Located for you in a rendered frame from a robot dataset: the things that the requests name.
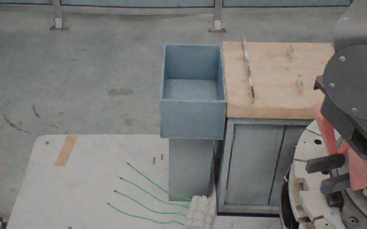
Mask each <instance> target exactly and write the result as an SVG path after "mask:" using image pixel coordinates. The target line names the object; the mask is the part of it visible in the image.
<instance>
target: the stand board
mask: <svg viewBox="0 0 367 229"><path fill-rule="evenodd" d="M245 43H246V46H247V50H248V61H249V65H250V69H251V74H252V84H253V88H254V92H255V104H254V105H251V100H250V95H249V90H248V79H247V75H246V71H245V66H244V54H243V50H242V45H241V42H224V41H223V42H222V48H223V52H222V55H223V62H224V74H225V88H226V95H227V109H226V116H227V118H277V119H315V116H314V113H313V111H312V110H313V108H314V105H315V104H318V103H322V101H323V100H324V97H325V95H324V94H323V93H322V92H321V90H320V89H317V90H313V89H312V88H313V85H314V82H315V78H316V77H317V76H320V75H323V71H324V68H325V66H326V64H327V61H328V60H329V59H330V58H331V57H332V56H333V54H334V52H333V49H332V47H331V44H330V43H279V42H245ZM289 44H292V47H293V51H294V56H293V60H292V62H289V60H288V55H287V50H288V45H289ZM298 74H300V75H301V77H302V79H303V93H302V94H299V92H298V90H297V87H296V85H295V81H296V78H297V75H298Z"/></svg>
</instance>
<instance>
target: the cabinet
mask: <svg viewBox="0 0 367 229"><path fill-rule="evenodd" d="M314 120H315V119H277V118H227V116H226V115H225V127H224V137H223V140H215V143H214V145H213V156H214V169H215V181H216V206H217V215H226V216H245V217H257V218H279V194H280V190H281V188H280V187H281V184H282V183H284V181H283V179H284V176H285V174H286V172H287V170H288V168H290V166H291V164H292V162H293V160H294V155H295V148H296V146H297V144H298V142H299V139H300V137H301V135H302V134H303V131H304V130H306V129H307V127H308V126H309V125H310V124H311V123H312V122H313V121H314Z"/></svg>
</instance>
